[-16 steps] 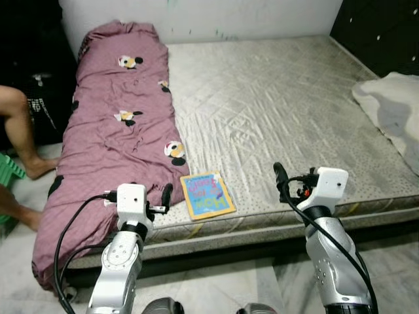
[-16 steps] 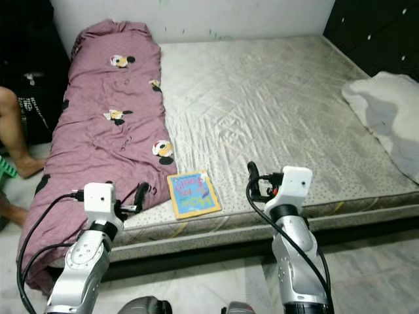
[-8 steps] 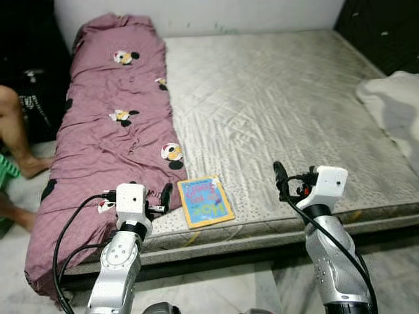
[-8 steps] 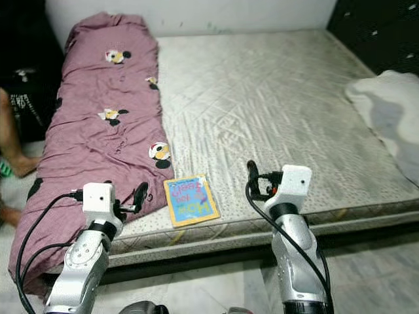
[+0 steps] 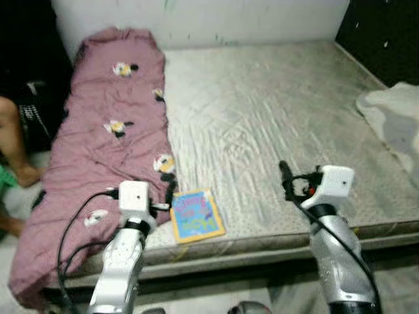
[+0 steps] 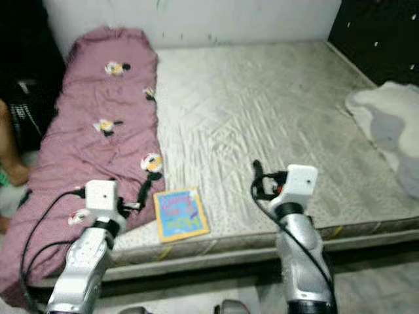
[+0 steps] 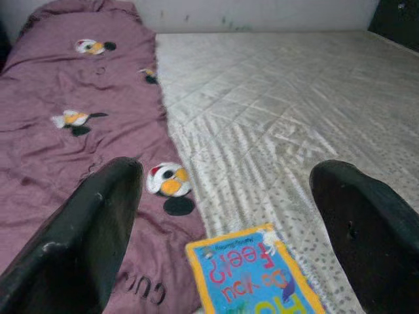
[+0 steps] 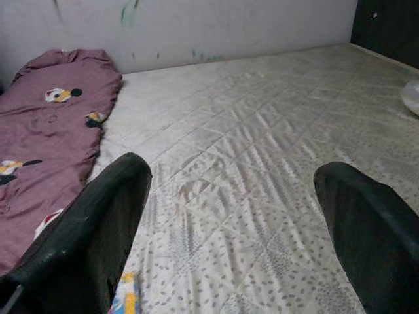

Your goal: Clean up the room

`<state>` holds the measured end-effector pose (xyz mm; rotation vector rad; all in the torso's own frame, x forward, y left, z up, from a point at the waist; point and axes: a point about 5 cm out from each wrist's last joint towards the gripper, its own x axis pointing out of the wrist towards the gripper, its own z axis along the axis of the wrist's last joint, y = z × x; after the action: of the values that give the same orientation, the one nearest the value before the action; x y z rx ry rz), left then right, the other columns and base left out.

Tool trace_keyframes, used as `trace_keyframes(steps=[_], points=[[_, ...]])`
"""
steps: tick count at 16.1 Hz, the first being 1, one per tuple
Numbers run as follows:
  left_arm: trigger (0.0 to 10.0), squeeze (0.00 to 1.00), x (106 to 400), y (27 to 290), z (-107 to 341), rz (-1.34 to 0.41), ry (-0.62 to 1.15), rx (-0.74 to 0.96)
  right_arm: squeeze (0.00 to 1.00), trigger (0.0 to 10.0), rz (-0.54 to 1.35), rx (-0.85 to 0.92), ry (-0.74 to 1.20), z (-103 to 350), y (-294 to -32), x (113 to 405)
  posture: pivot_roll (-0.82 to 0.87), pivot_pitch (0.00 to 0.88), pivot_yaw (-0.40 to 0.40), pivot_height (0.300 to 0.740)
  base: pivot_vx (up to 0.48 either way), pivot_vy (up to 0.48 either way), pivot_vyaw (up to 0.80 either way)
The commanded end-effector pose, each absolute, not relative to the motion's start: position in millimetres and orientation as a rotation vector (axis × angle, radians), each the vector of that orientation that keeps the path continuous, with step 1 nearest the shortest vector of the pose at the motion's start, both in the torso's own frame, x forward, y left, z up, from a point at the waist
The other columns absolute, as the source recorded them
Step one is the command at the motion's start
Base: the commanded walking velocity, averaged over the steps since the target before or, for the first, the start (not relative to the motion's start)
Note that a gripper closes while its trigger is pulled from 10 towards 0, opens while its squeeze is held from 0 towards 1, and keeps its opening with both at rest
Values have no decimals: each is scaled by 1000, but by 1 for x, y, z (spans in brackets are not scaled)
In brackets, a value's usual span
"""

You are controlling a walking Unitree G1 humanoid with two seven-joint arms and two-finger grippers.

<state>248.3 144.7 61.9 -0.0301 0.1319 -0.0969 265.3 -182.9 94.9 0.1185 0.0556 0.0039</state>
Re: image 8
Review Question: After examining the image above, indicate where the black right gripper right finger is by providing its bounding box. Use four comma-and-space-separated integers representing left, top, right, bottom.
313, 162, 419, 314

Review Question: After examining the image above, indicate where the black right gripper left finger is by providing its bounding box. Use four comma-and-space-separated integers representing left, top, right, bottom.
0, 152, 153, 314

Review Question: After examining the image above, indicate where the yellow-bordered blue children's book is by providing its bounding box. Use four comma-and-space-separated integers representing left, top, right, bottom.
113, 271, 142, 314

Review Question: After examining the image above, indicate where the white pillow with tree print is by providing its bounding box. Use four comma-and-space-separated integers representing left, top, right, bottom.
402, 80, 419, 118

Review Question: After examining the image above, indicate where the purple cartoon-print blanket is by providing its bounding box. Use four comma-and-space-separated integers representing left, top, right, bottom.
0, 48, 124, 277

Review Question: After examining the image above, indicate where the white quilted mattress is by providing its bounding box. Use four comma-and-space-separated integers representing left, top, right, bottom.
86, 42, 419, 314

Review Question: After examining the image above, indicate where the black tufted headboard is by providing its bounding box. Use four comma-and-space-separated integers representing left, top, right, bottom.
350, 0, 419, 70

